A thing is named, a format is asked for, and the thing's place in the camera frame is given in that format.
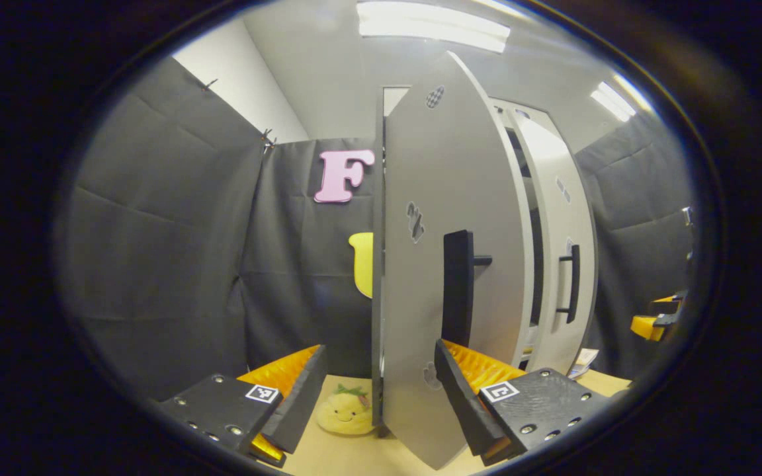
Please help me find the black backdrop cloth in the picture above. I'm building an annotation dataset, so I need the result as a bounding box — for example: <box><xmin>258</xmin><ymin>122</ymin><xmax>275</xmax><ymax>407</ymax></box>
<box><xmin>573</xmin><ymin>112</ymin><xmax>696</xmax><ymax>381</ymax></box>
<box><xmin>57</xmin><ymin>56</ymin><xmax>382</xmax><ymax>401</ymax></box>

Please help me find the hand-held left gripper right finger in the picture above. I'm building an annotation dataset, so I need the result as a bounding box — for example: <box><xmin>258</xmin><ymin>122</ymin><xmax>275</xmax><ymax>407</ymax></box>
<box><xmin>434</xmin><ymin>338</ymin><xmax>610</xmax><ymax>467</ymax></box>

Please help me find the yellow plush toy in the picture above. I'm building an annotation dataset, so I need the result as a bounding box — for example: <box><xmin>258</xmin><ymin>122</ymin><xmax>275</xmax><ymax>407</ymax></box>
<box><xmin>316</xmin><ymin>383</ymin><xmax>376</xmax><ymax>436</ymax></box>

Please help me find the grey shoe cabinet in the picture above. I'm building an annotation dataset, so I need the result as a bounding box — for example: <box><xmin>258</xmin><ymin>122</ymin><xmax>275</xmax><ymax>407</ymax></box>
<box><xmin>371</xmin><ymin>85</ymin><xmax>554</xmax><ymax>438</ymax></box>

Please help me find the ceiling light panel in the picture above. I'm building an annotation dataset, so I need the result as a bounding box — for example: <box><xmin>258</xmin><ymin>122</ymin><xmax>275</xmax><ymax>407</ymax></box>
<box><xmin>591</xmin><ymin>74</ymin><xmax>653</xmax><ymax>122</ymax></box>
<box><xmin>357</xmin><ymin>1</ymin><xmax>511</xmax><ymax>54</ymax></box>

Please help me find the grey cabinet door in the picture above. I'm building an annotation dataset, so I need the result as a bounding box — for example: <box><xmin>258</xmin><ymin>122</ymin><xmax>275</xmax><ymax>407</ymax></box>
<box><xmin>493</xmin><ymin>99</ymin><xmax>599</xmax><ymax>374</ymax></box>
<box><xmin>381</xmin><ymin>51</ymin><xmax>535</xmax><ymax>471</ymax></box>

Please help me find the black door handle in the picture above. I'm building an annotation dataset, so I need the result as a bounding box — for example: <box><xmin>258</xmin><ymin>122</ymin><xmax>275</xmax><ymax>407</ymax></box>
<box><xmin>556</xmin><ymin>243</ymin><xmax>581</xmax><ymax>325</ymax></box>
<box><xmin>442</xmin><ymin>229</ymin><xmax>493</xmax><ymax>348</ymax></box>

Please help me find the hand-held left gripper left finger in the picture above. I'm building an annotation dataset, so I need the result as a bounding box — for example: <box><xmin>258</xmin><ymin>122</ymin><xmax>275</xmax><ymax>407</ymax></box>
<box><xmin>156</xmin><ymin>344</ymin><xmax>329</xmax><ymax>469</ymax></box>

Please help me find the stack of books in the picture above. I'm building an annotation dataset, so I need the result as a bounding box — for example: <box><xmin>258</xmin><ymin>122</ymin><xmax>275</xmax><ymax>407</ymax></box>
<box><xmin>568</xmin><ymin>348</ymin><xmax>599</xmax><ymax>379</ymax></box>

